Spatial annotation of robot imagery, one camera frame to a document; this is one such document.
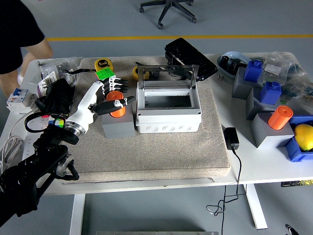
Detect blue square battery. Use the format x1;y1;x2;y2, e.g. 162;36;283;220
243;60;264;83
259;81;282;105

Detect black power adapter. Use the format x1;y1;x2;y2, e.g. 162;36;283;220
224;127;240;150

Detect grey block holder round hole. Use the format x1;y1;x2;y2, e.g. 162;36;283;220
101;111;136;140

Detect yellow black tape measure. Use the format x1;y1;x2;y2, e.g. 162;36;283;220
94;58;113;72
132;66;150;80

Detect light blue bowl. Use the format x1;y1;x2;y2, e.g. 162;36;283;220
217;50;251;79

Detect black small component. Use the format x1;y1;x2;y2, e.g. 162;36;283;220
228;60;242;74
220;55;231;69

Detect grey-brown table mat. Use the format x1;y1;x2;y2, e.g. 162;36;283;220
56;56;232;184

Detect black table control panel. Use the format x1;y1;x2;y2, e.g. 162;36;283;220
280;180;313;188

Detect black lanyard strap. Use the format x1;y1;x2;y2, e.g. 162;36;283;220
65;68;97;74

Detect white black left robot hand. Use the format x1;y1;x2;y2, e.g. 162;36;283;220
65;77;136;134

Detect black plastic case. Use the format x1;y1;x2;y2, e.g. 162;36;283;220
164;37;219;82

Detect white power cable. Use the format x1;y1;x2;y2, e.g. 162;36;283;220
0;115;28;172

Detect grey plastic junction box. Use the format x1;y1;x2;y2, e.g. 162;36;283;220
135;85;203;134

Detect clear bag with breakers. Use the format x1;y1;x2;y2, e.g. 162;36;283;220
28;57;84;98

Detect white power strip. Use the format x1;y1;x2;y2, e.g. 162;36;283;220
21;112;54;161

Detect blue plastic bin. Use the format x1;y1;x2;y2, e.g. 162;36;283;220
283;115;313;163

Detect black folded cloth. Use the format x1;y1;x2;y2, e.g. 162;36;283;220
35;78;75;116

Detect colourful puzzle cube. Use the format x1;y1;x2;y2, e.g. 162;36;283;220
95;68;116;81
48;118;66;128

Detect black office chair base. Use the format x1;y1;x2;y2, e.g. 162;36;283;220
139;0;198;30

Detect black adapter cord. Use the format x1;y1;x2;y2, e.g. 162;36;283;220
206;148;247;235

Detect yellow lemon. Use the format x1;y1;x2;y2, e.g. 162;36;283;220
293;123;313;151

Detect orange cylinder battery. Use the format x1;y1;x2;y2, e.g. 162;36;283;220
107;91;126;118
268;105;294;130

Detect person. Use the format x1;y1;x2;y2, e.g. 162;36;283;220
0;0;53;97

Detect transparent hinged box lid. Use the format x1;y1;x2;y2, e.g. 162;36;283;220
137;64;199;91

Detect blue white circuit breaker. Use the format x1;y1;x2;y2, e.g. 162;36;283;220
6;88;31;115

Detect clear bag of parts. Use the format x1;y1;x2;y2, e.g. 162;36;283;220
249;51;305;82
278;72;313;116

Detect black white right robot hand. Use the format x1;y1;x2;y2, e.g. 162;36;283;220
285;223;298;235

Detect white table leg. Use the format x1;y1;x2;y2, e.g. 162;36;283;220
69;194;86;235
244;184;268;230

